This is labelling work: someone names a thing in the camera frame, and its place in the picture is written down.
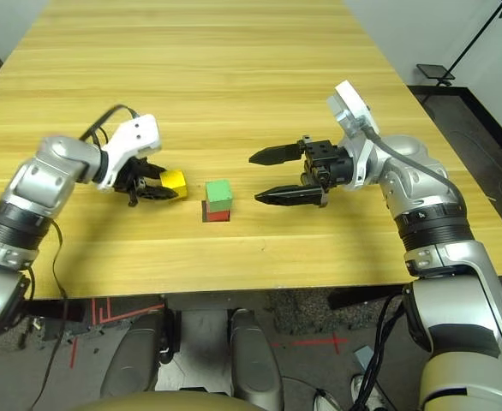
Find grey robot left leg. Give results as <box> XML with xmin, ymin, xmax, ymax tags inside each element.
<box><xmin>99</xmin><ymin>316</ymin><xmax>175</xmax><ymax>399</ymax></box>

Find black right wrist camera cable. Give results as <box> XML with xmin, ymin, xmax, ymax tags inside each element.
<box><xmin>362</xmin><ymin>123</ymin><xmax>458</xmax><ymax>194</ymax></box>

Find black tripod tray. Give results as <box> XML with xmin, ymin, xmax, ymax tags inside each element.
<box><xmin>416</xmin><ymin>63</ymin><xmax>456</xmax><ymax>80</ymax></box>

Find grey robot right leg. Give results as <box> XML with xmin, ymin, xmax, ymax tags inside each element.
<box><xmin>229</xmin><ymin>308</ymin><xmax>284</xmax><ymax>411</ymax></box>

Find black tripod stand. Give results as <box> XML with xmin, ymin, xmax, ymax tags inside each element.
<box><xmin>445</xmin><ymin>0</ymin><xmax>502</xmax><ymax>86</ymax></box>

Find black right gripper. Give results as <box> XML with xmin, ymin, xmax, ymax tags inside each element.
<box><xmin>248</xmin><ymin>135</ymin><xmax>359</xmax><ymax>210</ymax></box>

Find green wooden block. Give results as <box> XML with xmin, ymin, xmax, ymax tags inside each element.
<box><xmin>205</xmin><ymin>179</ymin><xmax>234</xmax><ymax>213</ymax></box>

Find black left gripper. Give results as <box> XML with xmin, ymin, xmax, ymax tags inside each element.
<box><xmin>113</xmin><ymin>158</ymin><xmax>179</xmax><ymax>207</ymax></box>

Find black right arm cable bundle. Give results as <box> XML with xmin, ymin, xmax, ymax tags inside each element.
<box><xmin>353</xmin><ymin>295</ymin><xmax>406</xmax><ymax>411</ymax></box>

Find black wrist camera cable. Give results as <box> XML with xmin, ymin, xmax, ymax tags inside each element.
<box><xmin>30</xmin><ymin>104</ymin><xmax>141</xmax><ymax>411</ymax></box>
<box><xmin>362</xmin><ymin>123</ymin><xmax>458</xmax><ymax>194</ymax></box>

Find black left wrist camera cable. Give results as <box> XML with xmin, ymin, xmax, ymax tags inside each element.
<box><xmin>30</xmin><ymin>104</ymin><xmax>141</xmax><ymax>411</ymax></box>

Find grey robot pelvis plate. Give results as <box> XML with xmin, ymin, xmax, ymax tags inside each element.
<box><xmin>154</xmin><ymin>312</ymin><xmax>235</xmax><ymax>395</ymax></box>

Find olive robot torso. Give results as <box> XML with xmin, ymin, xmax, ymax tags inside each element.
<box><xmin>73</xmin><ymin>390</ymin><xmax>252</xmax><ymax>411</ymax></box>

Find grey robot leg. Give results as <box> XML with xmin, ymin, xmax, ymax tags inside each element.
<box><xmin>99</xmin><ymin>316</ymin><xmax>175</xmax><ymax>399</ymax></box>
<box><xmin>229</xmin><ymin>308</ymin><xmax>284</xmax><ymax>411</ymax></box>

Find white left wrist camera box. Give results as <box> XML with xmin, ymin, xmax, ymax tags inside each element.
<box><xmin>96</xmin><ymin>113</ymin><xmax>163</xmax><ymax>192</ymax></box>

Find grey floor card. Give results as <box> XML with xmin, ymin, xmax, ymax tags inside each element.
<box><xmin>353</xmin><ymin>345</ymin><xmax>374</xmax><ymax>369</ymax></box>

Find white sneaker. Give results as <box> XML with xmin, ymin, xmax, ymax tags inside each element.
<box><xmin>313</xmin><ymin>389</ymin><xmax>342</xmax><ymax>411</ymax></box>
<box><xmin>351</xmin><ymin>374</ymin><xmax>389</xmax><ymax>411</ymax></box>

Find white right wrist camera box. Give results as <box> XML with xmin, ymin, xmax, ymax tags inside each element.
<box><xmin>326</xmin><ymin>80</ymin><xmax>381</xmax><ymax>192</ymax></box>

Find yellow wooden block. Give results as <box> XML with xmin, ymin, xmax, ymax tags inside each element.
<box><xmin>159</xmin><ymin>169</ymin><xmax>189</xmax><ymax>201</ymax></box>

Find black square mat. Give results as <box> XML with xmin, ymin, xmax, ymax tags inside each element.
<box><xmin>201</xmin><ymin>200</ymin><xmax>231</xmax><ymax>223</ymax></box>

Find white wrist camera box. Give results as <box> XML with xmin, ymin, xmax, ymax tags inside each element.
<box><xmin>326</xmin><ymin>80</ymin><xmax>381</xmax><ymax>192</ymax></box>
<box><xmin>96</xmin><ymin>113</ymin><xmax>163</xmax><ymax>192</ymax></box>

